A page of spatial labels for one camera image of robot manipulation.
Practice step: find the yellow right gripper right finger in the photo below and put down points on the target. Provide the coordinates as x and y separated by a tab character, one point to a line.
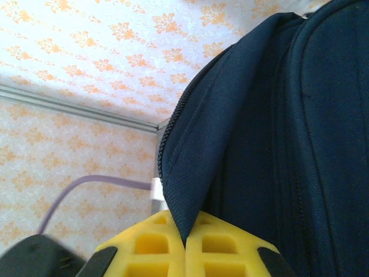
225	248

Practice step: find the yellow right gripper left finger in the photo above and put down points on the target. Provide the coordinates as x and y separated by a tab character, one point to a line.
150	251

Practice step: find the navy blue backpack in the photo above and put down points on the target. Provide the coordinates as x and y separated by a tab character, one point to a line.
274	144

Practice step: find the aluminium frame post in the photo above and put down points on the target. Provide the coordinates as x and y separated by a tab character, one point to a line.
72	108

